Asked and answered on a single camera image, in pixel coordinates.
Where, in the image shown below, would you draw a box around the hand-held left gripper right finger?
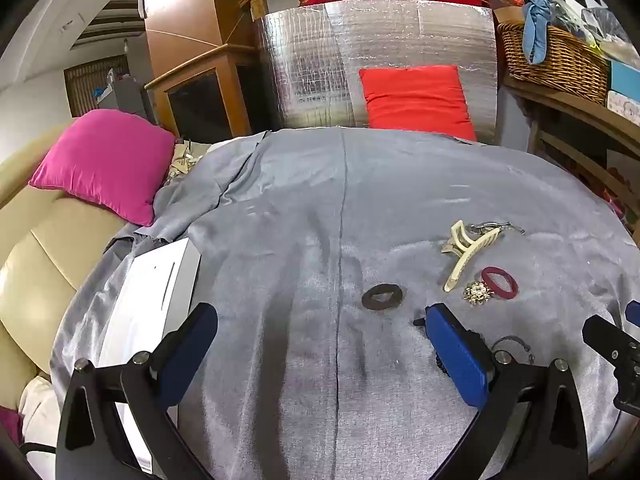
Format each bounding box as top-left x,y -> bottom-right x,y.
424,302 -> 591,480

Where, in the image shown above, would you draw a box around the floral cloth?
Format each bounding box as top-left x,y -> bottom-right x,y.
167,140 -> 211,181

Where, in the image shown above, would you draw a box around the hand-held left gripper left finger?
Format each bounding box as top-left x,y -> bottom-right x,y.
56,302 -> 219,480

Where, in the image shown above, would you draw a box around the dark brown hair tie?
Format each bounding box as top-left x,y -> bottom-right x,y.
361,284 -> 407,313

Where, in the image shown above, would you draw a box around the magenta cloth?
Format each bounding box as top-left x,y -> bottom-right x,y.
0,407 -> 23,446

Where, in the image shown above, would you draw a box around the white patterned box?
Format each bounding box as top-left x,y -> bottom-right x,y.
606,91 -> 640,123

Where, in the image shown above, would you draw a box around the pink cushion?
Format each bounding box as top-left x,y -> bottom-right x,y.
28,109 -> 177,227

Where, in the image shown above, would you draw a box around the tall wooden wardrobe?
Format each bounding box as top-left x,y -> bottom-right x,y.
140,0 -> 251,78

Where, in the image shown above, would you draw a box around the clear plastic bags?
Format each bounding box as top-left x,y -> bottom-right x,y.
515,0 -> 636,56

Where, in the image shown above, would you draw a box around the silver foil insulation sheet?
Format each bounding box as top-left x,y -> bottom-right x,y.
252,0 -> 501,145

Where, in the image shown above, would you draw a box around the wicker basket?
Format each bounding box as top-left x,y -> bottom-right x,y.
497,21 -> 611,106

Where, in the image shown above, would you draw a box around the blue cloth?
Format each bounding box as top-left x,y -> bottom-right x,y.
522,0 -> 557,65

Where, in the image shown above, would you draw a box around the teal box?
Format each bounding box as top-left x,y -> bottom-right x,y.
609,62 -> 640,96

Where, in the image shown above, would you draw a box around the white cloth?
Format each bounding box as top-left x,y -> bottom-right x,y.
20,375 -> 66,461

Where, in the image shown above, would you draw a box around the red cushion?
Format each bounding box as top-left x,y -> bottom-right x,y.
359,65 -> 477,142

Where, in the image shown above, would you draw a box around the dark cord bracelet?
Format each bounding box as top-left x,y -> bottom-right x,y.
491,335 -> 535,365

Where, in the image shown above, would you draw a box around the dark red hair tie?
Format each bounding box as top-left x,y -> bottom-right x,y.
481,266 -> 519,302

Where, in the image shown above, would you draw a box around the gold brooch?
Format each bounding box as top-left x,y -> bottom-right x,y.
462,281 -> 494,306

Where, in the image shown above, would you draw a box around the wooden shelf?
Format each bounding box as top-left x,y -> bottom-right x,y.
502,72 -> 640,241

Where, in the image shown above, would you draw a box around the grey blanket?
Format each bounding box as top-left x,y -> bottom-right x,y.
50,127 -> 640,480

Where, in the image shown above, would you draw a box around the cream hair claw clip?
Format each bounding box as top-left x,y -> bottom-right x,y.
441,220 -> 502,293

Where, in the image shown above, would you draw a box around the wooden glass door cabinet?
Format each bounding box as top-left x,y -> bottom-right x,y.
145,44 -> 261,138

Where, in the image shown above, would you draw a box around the beige sofa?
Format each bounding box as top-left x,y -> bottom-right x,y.
0,120 -> 176,461

